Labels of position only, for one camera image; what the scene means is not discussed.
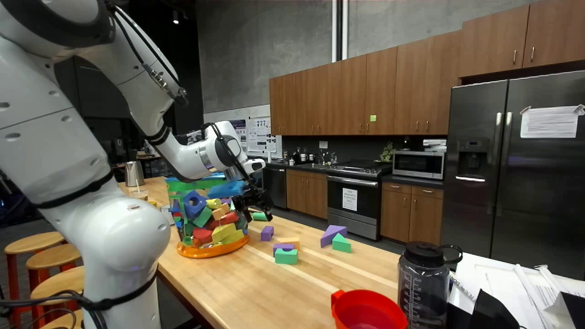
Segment purple wedge foam block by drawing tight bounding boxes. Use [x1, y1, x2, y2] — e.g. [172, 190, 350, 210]
[319, 222, 350, 248]

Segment brown wooden wall cabinets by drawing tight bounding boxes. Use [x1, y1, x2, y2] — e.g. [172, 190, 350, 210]
[267, 29, 463, 137]

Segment clear plastic block basket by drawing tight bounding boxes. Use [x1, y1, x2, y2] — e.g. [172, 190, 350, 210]
[165, 173, 253, 259]

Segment metal pitcher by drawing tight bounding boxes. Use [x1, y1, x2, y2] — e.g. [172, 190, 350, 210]
[123, 158, 147, 188]

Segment silver microwave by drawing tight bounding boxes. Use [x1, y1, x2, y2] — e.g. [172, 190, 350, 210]
[390, 148, 448, 180]

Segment white paper on oven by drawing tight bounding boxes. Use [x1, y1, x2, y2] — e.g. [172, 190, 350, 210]
[341, 186, 361, 213]

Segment small green plant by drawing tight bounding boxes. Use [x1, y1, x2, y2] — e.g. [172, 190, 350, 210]
[377, 142, 397, 164]

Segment red plastic bowl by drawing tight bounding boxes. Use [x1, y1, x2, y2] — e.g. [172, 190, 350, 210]
[330, 286, 410, 329]

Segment stainless steel oven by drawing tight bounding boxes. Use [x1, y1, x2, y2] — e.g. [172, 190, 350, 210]
[326, 162, 384, 241]

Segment wide brown base cabinet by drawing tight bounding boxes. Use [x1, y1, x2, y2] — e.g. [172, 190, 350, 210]
[286, 168, 331, 221]

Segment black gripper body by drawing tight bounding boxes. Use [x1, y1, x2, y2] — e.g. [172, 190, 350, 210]
[234, 179, 266, 208]

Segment narrow brown base cabinet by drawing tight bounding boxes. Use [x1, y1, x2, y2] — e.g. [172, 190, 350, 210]
[379, 179, 447, 246]

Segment dark water bottle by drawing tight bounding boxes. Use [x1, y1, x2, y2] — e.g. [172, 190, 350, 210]
[397, 239, 463, 329]

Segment wooden stool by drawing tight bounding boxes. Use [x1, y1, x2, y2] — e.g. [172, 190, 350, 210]
[39, 308, 88, 329]
[24, 243, 81, 288]
[2, 230, 66, 329]
[30, 264, 88, 329]

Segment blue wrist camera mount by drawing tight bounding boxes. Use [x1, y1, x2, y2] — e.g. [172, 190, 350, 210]
[207, 179, 249, 201]

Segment stainless steel refrigerator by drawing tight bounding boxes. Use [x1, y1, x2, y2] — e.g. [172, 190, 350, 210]
[441, 67, 585, 279]

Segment wall poster board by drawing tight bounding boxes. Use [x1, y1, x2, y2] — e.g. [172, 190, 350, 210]
[203, 102, 286, 162]

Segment brown cabinet above refrigerator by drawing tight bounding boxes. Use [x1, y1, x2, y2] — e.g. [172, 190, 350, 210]
[458, 0, 585, 80]

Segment white paper on refrigerator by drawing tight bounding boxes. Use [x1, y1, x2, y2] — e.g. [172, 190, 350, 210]
[518, 102, 585, 140]

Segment white cloth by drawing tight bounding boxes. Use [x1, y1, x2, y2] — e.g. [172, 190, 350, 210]
[447, 250, 585, 329]

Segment black dishwasher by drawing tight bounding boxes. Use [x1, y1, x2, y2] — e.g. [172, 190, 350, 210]
[266, 164, 289, 210]

